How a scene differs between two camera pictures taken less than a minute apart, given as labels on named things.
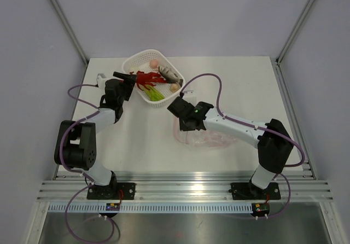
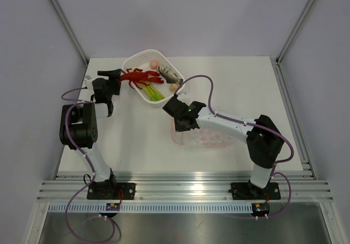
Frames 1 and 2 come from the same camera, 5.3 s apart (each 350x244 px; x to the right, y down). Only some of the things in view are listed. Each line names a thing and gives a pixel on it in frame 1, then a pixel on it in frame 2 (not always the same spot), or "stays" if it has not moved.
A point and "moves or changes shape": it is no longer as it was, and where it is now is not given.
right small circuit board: (260, 209) stays
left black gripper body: (121, 98) to (113, 87)
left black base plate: (113, 191) stays
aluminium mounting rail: (186, 186) stays
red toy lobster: (144, 78) moves or changes shape
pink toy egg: (153, 63) stays
